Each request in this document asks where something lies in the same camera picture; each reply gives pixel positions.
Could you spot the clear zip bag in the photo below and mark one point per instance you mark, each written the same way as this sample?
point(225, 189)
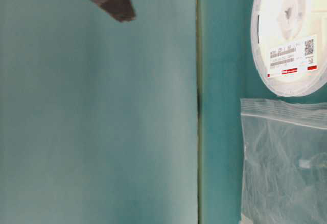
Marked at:
point(284, 169)

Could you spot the white component reel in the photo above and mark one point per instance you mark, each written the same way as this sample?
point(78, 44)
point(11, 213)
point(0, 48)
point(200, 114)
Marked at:
point(288, 41)

